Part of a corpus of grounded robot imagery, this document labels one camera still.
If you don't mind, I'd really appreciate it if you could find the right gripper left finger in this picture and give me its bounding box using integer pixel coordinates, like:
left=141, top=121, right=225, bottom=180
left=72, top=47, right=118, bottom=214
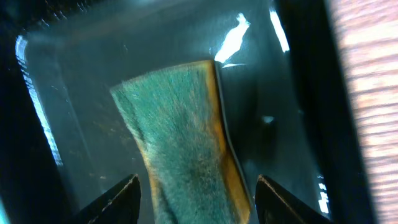
left=65, top=174, right=141, bottom=224

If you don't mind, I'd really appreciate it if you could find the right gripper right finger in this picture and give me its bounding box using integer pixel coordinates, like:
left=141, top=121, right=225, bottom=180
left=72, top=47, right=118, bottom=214
left=255, top=175, right=332, bottom=224

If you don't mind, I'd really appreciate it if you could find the green and yellow sponge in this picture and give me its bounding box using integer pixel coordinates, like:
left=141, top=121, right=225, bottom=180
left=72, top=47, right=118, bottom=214
left=110, top=60, right=251, bottom=223

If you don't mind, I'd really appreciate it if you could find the black rectangular water tray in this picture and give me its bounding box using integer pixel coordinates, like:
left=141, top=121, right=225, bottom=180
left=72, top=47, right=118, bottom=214
left=1, top=1, right=377, bottom=223

